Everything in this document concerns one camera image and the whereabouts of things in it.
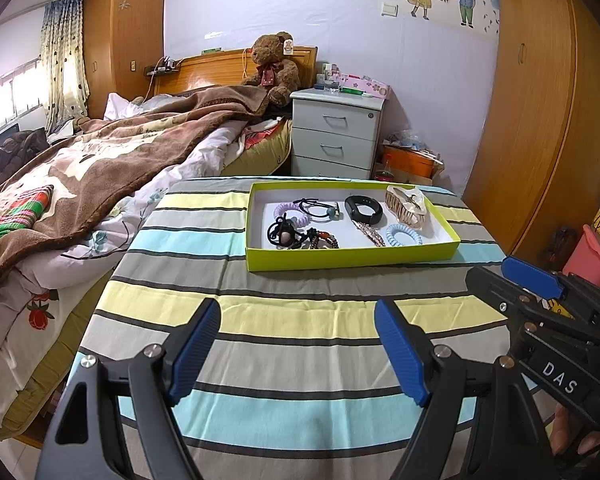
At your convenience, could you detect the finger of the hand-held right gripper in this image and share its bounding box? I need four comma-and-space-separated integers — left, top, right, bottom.
501, 255, 600, 346
467, 266, 600, 356

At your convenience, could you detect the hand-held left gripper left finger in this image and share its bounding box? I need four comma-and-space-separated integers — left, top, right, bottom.
35, 297, 223, 480

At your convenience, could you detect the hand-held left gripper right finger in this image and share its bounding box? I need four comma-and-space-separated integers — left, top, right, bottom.
374, 299, 556, 480

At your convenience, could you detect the green cardboard box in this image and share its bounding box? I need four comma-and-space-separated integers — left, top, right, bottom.
245, 181, 462, 273

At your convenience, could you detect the light blue spiral hair tie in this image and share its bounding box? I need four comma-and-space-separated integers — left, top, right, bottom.
385, 223, 417, 249

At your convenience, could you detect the pink rhinestone hair clip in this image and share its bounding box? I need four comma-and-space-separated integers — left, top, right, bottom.
350, 220, 386, 247

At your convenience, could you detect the amber beaded hair tie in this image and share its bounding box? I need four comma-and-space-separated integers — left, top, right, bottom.
300, 227, 340, 251

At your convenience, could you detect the black hair tie grey bead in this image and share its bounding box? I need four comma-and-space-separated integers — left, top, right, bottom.
266, 212, 303, 251

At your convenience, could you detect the black smart band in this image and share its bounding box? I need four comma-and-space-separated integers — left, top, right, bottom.
344, 194, 384, 225

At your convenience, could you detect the black hair tie teal bead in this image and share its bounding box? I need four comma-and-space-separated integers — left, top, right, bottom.
294, 196, 342, 222

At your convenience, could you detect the person's right hand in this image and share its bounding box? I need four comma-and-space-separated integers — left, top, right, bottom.
550, 400, 600, 456

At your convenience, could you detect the dark brown bag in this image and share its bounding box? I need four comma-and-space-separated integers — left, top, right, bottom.
547, 227, 581, 267

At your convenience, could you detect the pink plastic bin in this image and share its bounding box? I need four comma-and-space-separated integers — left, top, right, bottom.
562, 224, 600, 291

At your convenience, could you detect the striped tablecloth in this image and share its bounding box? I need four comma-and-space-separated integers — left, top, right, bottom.
72, 176, 556, 480

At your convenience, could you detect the clear gold hair claw clip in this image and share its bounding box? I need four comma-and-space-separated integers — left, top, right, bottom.
385, 185, 431, 231

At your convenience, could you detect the large wooden wardrobe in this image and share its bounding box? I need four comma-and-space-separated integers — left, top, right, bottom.
462, 0, 600, 261

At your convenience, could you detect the orange box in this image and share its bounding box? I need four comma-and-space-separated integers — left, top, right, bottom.
382, 145, 436, 176

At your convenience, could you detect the clear plastic bags pile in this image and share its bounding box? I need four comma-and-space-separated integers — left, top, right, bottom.
385, 130, 443, 161

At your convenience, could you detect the white floral duvet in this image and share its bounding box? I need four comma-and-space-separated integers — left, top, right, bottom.
0, 105, 246, 436

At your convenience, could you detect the brown patterned blanket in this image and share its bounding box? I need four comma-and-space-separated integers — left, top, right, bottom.
0, 85, 271, 331

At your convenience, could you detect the white nightstand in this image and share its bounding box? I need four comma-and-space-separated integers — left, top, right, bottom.
289, 87, 385, 181

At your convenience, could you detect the red green plaid pillow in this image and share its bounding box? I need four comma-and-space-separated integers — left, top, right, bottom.
0, 185, 55, 241

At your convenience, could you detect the pink floral box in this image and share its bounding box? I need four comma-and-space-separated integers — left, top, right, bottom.
340, 74, 392, 100

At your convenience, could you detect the white pillow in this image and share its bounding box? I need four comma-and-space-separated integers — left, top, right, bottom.
104, 92, 148, 121

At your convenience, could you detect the small cosmetic bottles group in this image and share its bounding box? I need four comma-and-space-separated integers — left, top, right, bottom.
315, 62, 361, 93

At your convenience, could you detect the dark cloth pile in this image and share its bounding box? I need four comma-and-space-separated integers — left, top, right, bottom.
0, 127, 48, 186

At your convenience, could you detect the wooden headboard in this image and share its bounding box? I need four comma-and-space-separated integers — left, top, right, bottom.
147, 46, 318, 98

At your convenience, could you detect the black power strip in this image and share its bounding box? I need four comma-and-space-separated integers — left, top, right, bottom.
144, 57, 183, 76

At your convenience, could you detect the brown teddy bear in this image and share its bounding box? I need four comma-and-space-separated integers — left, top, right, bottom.
240, 31, 302, 108

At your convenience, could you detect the dotted curtain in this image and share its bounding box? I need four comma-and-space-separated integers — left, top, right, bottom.
39, 0, 90, 133

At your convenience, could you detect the window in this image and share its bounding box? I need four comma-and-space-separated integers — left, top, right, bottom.
0, 57, 46, 136

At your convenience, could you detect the tall wooden cabinet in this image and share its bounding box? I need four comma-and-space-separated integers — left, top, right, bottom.
82, 0, 168, 118

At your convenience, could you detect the purple spiral hair tie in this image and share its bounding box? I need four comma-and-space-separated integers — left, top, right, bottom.
272, 201, 311, 228

